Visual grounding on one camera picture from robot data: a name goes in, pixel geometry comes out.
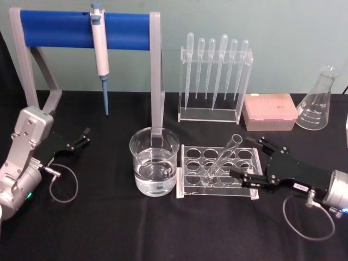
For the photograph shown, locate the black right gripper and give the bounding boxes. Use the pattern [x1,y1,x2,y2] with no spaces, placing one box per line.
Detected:
[229,136,334,201]

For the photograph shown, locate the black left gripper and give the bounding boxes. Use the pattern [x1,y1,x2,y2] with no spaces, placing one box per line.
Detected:
[40,127,92,166]

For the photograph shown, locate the glass test tube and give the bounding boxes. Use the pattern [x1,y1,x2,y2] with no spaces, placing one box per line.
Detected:
[201,134,243,188]

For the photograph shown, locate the pink pipette tip box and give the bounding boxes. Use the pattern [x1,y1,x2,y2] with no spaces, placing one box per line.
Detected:
[243,93,299,132]

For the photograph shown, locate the clear acrylic test tube rack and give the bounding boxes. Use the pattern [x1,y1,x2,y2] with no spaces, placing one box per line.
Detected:
[176,144,264,201]

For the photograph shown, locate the clear acrylic pipette rack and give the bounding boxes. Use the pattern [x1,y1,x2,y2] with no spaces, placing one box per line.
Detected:
[178,45,254,125]

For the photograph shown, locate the glass conical flask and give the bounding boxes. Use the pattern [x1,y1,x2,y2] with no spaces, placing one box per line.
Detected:
[295,65,340,131]

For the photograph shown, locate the glass beaker with water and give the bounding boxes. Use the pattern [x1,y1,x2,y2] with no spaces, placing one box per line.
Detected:
[129,126,180,197]

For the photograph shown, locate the white and blue micropipette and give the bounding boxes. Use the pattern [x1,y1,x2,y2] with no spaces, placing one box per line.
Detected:
[90,2,110,117]

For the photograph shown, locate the black table cloth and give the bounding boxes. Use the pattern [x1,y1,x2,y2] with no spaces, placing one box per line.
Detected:
[0,31,348,261]

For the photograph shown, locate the grey stand with blue bar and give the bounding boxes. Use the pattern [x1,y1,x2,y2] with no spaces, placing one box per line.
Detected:
[9,7,166,144]

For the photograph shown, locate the clear plastic transfer pipette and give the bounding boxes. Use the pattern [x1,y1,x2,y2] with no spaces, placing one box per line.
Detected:
[204,37,217,100]
[223,38,239,101]
[194,37,206,100]
[212,33,229,112]
[233,39,250,101]
[184,32,195,111]

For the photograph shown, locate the thin left gripper cable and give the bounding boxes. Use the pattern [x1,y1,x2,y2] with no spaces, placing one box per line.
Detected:
[40,163,79,203]

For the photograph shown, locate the thin gripper cable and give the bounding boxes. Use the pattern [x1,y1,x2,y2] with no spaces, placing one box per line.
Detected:
[40,163,79,203]
[282,190,336,241]

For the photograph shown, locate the thin right gripper cable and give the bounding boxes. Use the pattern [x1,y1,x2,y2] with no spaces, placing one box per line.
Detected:
[282,190,336,241]

